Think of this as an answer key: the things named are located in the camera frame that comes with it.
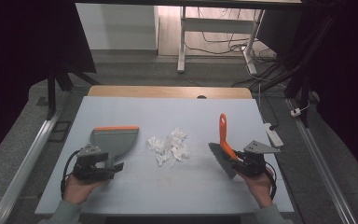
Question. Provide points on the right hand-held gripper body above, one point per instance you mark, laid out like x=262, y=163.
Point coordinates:
x=254, y=161

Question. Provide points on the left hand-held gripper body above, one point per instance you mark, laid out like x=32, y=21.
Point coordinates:
x=88, y=165

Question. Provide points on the grey dustpan with orange edge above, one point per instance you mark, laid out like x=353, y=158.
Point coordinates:
x=115, y=140

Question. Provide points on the pile of white paper scraps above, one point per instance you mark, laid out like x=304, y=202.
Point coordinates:
x=169, y=147

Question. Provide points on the person's right hand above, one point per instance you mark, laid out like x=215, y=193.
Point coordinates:
x=261, y=186

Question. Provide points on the person's left hand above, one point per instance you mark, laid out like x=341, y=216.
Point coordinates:
x=76, y=189

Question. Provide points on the white power strip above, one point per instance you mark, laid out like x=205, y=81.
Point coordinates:
x=273, y=135

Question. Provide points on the light grey table mat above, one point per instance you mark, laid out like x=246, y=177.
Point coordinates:
x=174, y=193

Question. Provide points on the small white plug adapter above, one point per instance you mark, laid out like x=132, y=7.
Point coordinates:
x=296, y=112

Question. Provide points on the black metal stand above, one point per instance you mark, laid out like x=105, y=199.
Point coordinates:
x=301, y=77
x=52, y=90

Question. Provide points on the wooden table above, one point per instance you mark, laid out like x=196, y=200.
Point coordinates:
x=167, y=91

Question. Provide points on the black curtain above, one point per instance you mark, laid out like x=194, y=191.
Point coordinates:
x=18, y=62
x=348, y=77

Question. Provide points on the white cabinet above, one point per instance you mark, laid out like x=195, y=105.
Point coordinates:
x=116, y=26

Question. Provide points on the black floor bracket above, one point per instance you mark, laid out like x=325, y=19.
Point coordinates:
x=59, y=131

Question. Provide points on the aluminium rail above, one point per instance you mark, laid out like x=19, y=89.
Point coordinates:
x=24, y=165
x=320, y=161

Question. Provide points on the white desk frame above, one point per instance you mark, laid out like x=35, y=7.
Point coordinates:
x=217, y=25

